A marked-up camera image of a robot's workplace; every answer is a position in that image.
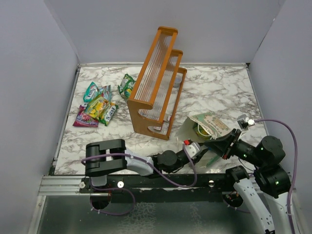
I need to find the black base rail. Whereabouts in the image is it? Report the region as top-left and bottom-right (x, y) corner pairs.
(79, 174), (243, 207)

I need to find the purple berry snack packet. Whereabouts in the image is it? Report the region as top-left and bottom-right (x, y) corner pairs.
(73, 104), (99, 128)

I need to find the orange wooden tiered rack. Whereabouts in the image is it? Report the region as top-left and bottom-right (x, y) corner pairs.
(127, 26), (187, 140)

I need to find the green Fox's snack packet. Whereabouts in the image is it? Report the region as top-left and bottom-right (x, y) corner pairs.
(98, 102), (118, 126)

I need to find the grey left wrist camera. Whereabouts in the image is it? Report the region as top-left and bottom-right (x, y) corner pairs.
(183, 139), (202, 158)

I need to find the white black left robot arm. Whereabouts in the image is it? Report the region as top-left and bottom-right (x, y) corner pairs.
(81, 139), (209, 193)

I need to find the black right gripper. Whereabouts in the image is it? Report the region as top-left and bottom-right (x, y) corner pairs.
(204, 127), (265, 167)

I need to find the yellow green striped packet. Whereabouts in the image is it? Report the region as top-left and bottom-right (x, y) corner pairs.
(193, 123), (212, 140)

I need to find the red white small box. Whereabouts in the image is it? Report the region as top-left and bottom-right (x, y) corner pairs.
(153, 126), (162, 132)

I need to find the yellow fruit snack packet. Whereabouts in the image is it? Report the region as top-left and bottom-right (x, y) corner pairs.
(84, 94), (109, 118)

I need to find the teal snack packet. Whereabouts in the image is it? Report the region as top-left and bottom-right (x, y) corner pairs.
(83, 81), (112, 103)

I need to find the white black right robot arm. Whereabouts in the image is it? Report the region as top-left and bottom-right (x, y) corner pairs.
(204, 129), (299, 234)

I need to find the green patterned paper bag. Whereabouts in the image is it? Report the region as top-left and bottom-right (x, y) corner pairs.
(175, 112), (231, 173)

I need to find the green apple tea packet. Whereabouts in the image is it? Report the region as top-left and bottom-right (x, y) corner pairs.
(117, 74), (136, 99)

